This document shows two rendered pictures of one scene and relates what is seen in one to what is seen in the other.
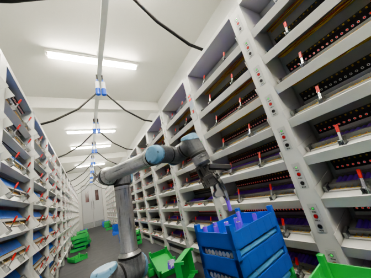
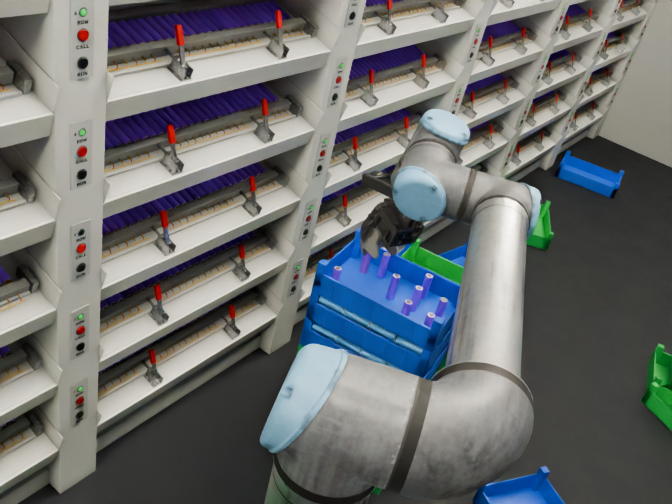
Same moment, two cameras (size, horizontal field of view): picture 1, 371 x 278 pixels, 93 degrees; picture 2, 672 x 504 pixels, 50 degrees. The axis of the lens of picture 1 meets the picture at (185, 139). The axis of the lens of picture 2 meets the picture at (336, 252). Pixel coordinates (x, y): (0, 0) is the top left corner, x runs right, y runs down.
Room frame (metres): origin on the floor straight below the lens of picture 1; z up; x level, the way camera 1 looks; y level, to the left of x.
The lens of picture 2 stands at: (1.60, 0.97, 1.44)
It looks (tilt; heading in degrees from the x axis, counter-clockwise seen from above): 33 degrees down; 241
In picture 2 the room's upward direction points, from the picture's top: 14 degrees clockwise
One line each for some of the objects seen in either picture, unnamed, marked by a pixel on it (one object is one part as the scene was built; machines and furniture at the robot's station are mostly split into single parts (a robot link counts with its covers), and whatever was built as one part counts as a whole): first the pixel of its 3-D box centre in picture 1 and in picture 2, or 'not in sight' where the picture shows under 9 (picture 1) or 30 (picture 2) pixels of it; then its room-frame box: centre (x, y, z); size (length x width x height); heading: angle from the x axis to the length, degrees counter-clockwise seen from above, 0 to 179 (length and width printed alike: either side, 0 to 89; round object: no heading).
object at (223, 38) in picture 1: (178, 97); not in sight; (1.85, -0.03, 1.74); 2.19 x 0.20 x 0.04; 31
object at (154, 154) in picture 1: (127, 167); (487, 300); (1.04, 0.38, 0.91); 0.68 x 0.12 x 0.12; 55
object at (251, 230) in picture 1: (236, 224); (393, 286); (0.84, -0.13, 0.52); 0.30 x 0.20 x 0.08; 130
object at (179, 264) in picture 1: (186, 267); not in sight; (1.70, 0.24, 0.10); 0.30 x 0.08 x 0.20; 166
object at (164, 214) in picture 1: (161, 183); not in sight; (2.75, 0.51, 0.88); 0.20 x 0.09 x 1.76; 121
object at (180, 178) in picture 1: (181, 176); not in sight; (2.15, 0.15, 0.88); 0.20 x 0.09 x 1.76; 121
